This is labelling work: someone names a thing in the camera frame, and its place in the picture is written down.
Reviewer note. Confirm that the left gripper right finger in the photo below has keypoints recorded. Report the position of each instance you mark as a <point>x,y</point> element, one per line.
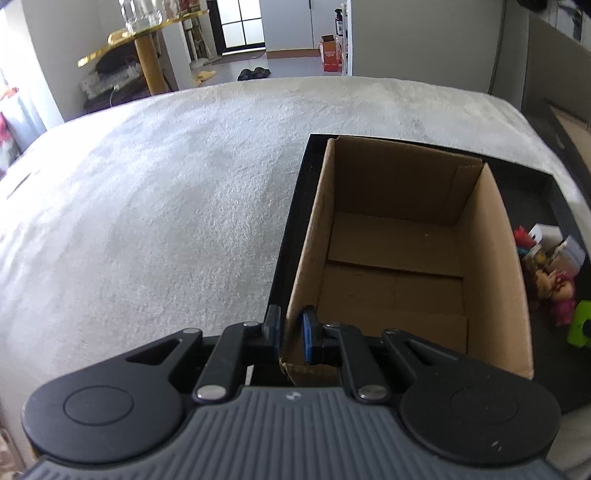
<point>344,347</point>

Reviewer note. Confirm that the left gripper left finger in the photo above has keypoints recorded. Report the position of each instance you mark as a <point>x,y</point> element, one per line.
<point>242,345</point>

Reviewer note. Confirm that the brown cardboard box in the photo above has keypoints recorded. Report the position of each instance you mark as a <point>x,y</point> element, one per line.
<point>415,238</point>

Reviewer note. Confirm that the red toy figure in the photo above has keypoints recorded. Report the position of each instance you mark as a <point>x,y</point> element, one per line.
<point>523,239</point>

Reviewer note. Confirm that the pink doll figure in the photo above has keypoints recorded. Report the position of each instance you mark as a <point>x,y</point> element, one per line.
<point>557,287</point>

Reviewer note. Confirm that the lime green toy cube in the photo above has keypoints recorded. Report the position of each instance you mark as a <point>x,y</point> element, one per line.
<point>579,332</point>

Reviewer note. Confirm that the white small box toy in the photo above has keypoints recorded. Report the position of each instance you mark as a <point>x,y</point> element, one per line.
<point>560,253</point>

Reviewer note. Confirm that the black shallow tray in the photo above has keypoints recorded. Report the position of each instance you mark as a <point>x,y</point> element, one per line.
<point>530,196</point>

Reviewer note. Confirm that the yellow slippers pair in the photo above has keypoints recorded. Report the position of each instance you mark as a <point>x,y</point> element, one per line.
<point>203,76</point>

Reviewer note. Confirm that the black slippers pair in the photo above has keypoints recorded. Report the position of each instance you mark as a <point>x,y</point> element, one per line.
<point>255,74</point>

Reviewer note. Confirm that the gold round side table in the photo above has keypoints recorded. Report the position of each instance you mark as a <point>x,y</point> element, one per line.
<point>145,50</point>

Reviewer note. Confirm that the dark framed wooden board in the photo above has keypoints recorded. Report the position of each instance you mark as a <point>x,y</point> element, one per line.
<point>573,141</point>

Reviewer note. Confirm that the orange red carton box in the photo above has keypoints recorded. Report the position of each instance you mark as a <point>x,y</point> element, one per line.
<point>330,54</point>

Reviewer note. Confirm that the clear glass jar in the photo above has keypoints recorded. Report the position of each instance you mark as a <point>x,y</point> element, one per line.
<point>140,15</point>

